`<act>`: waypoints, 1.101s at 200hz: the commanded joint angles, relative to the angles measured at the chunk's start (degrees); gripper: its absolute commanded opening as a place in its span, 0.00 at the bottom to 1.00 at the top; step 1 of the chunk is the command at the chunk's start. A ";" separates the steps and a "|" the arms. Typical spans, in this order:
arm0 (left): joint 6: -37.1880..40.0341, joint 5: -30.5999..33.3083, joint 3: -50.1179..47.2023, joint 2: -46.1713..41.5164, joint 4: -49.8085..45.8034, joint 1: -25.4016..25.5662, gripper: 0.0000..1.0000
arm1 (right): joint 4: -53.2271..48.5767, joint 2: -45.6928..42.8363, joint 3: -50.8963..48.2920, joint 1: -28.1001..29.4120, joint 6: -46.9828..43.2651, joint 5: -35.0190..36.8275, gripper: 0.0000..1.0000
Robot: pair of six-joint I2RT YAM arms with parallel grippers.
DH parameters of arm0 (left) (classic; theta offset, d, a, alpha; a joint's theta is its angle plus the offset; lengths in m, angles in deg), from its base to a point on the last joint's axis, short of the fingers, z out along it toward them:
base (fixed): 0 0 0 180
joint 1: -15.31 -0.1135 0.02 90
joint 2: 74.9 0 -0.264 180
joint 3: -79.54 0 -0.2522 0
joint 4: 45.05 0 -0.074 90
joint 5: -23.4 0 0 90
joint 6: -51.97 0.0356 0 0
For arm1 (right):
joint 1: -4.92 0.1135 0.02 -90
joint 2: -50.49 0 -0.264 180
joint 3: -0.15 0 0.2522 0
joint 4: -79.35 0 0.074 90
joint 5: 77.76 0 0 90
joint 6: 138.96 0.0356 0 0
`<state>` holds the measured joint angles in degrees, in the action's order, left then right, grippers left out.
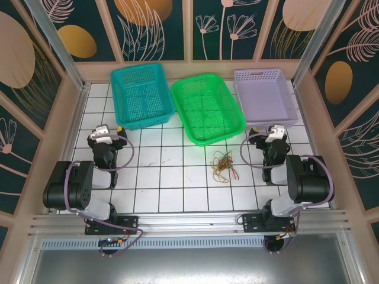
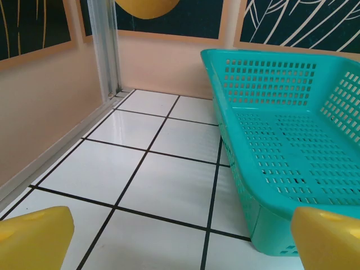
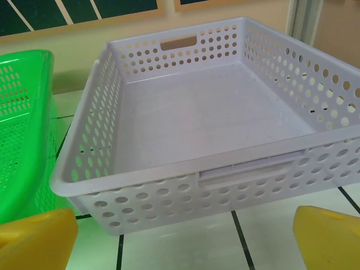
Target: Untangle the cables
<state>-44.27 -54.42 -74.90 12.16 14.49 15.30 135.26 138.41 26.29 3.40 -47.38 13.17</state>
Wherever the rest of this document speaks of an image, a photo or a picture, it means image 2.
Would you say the aluminium side rail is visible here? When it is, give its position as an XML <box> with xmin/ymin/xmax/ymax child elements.
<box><xmin>0</xmin><ymin>89</ymin><xmax>136</xmax><ymax>212</ymax></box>

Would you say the aluminium corner post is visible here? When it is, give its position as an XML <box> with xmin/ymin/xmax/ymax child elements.
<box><xmin>86</xmin><ymin>0</ymin><xmax>122</xmax><ymax>100</ymax></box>

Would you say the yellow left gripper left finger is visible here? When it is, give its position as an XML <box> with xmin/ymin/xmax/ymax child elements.
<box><xmin>0</xmin><ymin>206</ymin><xmax>75</xmax><ymax>270</ymax></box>

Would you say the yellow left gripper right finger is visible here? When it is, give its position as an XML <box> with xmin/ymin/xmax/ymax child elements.
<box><xmin>290</xmin><ymin>206</ymin><xmax>360</xmax><ymax>270</ymax></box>

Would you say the teal plastic basket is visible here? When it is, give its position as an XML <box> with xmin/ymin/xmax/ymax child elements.
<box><xmin>200</xmin><ymin>48</ymin><xmax>360</xmax><ymax>258</ymax></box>

